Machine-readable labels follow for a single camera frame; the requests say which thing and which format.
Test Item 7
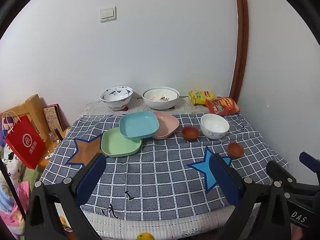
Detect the thin black pole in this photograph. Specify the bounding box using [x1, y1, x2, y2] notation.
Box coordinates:
[0, 159, 28, 215]

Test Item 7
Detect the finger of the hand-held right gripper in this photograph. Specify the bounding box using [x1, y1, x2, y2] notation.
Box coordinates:
[299, 151, 320, 174]
[266, 160, 299, 188]

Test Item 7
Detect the blue crane pattern bowl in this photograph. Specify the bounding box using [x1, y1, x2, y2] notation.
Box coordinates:
[100, 86, 133, 111]

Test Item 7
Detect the red paper bag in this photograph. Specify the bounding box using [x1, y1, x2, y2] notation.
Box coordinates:
[2, 111, 46, 170]

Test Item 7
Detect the blue square plate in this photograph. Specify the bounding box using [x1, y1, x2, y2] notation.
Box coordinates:
[119, 111, 160, 141]

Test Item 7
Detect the grey checked star tablecloth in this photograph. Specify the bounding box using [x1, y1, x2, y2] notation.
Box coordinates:
[40, 114, 288, 222]

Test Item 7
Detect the colourful bedding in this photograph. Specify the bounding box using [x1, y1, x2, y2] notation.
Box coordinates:
[0, 145, 33, 240]

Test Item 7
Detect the white bowl with blue pattern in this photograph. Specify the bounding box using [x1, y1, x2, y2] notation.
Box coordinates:
[200, 114, 230, 140]

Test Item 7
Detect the brown wooden door frame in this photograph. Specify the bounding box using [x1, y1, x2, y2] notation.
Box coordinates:
[229, 0, 249, 103]

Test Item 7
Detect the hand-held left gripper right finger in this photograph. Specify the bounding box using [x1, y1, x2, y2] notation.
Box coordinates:
[209, 152, 292, 240]

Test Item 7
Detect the red snack packet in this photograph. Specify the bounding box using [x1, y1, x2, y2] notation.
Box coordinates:
[205, 97, 242, 116]

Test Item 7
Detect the small brown bowl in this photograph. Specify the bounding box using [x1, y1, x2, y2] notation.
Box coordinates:
[227, 142, 245, 158]
[181, 126, 200, 141]

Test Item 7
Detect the cream rabbit print bowl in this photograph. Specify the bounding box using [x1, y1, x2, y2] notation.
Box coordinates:
[144, 89, 178, 102]

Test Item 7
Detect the large plain white bowl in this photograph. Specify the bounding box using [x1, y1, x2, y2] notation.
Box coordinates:
[142, 87, 180, 110]

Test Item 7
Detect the yellow snack packet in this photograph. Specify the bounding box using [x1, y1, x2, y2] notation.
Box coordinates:
[188, 90, 217, 106]

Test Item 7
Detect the white wall light switch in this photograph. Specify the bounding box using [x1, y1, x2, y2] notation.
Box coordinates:
[100, 7, 117, 22]

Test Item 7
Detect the pink square plate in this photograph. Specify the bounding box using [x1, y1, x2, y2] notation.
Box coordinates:
[152, 112, 180, 140]

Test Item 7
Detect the green square plate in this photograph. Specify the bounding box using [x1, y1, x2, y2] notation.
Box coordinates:
[101, 127, 142, 158]

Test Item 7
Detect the patterned beige red-edged box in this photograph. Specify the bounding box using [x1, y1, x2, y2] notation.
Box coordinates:
[43, 104, 65, 140]

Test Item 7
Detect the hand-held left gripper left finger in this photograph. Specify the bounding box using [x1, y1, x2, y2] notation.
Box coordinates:
[24, 152, 110, 240]

